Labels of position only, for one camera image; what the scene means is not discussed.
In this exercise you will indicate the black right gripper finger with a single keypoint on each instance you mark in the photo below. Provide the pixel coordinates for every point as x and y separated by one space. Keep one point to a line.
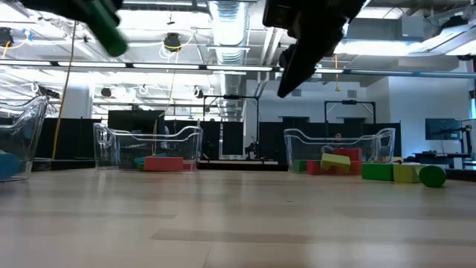
288 56
301 70

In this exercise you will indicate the green wooden cylinder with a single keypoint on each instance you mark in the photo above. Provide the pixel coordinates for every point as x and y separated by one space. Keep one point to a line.
109 33
432 176

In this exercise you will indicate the red wooden plank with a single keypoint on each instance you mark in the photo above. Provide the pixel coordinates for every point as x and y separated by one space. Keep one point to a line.
163 164

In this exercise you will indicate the blue wooden cylinder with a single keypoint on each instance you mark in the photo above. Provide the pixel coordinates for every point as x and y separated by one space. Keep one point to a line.
9 166

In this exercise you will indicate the black ceiling box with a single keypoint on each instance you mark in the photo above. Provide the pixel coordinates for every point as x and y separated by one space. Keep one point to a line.
5 37

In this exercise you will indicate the clear plastic bin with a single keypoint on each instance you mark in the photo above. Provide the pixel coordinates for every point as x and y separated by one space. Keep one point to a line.
297 145
108 141
37 123

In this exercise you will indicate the person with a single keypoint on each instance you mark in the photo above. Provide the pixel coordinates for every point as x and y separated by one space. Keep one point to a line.
337 136

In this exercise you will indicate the long ceiling light bar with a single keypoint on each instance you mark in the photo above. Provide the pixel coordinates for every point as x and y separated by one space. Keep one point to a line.
167 66

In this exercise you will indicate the small background robot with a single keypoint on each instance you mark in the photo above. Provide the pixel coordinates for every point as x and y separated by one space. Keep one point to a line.
253 150

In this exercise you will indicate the black display panel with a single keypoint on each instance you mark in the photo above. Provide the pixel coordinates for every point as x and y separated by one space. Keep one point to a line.
135 121

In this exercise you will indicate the light green wooden block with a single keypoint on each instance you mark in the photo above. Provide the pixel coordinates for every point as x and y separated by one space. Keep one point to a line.
407 173

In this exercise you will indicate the background desk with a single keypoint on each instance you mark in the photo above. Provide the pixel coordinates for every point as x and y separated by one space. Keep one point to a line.
439 155

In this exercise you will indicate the black monitor stand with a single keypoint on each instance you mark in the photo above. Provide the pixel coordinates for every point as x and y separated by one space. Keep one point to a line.
467 137

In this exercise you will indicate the slanted silver air duct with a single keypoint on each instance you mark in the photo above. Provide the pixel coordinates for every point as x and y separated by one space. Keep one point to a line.
359 16

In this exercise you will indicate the black gantry frame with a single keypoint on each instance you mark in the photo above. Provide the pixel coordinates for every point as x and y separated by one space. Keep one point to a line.
230 97
349 102

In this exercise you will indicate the round silver air duct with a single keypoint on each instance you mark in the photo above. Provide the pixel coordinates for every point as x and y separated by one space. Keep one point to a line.
227 30

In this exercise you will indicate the black partition wall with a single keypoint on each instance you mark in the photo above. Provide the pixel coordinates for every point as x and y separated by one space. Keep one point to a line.
212 137
271 141

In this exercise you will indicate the dark wall screen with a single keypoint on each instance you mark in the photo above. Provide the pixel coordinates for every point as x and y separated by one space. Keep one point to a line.
442 129

